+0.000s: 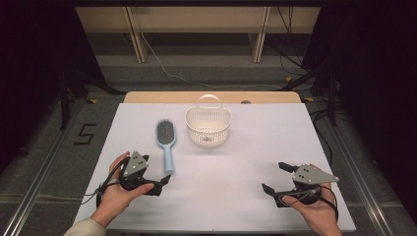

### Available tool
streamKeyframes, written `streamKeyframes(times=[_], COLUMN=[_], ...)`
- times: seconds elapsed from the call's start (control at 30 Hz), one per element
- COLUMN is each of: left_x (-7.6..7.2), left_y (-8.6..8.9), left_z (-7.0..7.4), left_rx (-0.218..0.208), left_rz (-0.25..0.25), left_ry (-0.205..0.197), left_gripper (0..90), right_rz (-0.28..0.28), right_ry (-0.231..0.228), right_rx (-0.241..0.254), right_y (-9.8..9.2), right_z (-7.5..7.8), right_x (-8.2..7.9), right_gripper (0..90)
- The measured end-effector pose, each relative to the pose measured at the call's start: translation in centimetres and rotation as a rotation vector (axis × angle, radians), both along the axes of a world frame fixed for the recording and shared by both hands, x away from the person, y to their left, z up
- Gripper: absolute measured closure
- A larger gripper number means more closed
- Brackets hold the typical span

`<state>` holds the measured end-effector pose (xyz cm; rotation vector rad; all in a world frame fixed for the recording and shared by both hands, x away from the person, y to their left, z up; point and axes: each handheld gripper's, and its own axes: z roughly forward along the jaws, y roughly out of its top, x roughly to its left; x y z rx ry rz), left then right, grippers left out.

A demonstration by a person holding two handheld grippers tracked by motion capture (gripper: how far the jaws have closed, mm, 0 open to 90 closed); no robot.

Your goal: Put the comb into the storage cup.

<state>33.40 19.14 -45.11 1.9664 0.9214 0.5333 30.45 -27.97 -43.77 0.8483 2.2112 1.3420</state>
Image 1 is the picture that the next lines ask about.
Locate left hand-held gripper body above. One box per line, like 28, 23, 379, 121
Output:
118, 150, 165, 197

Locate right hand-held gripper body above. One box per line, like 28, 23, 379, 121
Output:
272, 163, 340, 208

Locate light blue hairbrush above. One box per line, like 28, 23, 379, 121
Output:
154, 118, 177, 176

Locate white plastic basket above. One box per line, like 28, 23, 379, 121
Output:
184, 93, 233, 148

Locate person's left hand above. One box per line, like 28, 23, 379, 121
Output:
89, 150, 155, 228

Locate person's right hand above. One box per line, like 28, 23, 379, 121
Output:
281, 182, 343, 236

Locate white table cover board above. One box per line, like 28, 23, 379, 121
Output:
72, 102, 357, 233

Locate black tripod stand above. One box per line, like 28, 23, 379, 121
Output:
277, 48, 339, 128
58, 69, 126, 131

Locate beige wooden shelf unit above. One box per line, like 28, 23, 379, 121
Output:
75, 6, 321, 64

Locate right hand-held gripper cable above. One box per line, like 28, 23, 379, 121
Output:
284, 185, 339, 221

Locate hand-held gripper cable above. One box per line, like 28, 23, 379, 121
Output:
80, 156, 132, 208
284, 185, 339, 221

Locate black floor cable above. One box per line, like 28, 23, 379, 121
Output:
309, 107, 334, 166

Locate left hand-held gripper cable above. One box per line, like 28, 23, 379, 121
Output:
80, 156, 132, 208

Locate aluminium floor rail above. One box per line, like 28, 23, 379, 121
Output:
0, 98, 88, 236
306, 97, 396, 236

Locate white floor cable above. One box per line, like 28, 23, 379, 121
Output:
140, 31, 314, 91

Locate black hanging cables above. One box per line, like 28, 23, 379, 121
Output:
268, 6, 311, 71

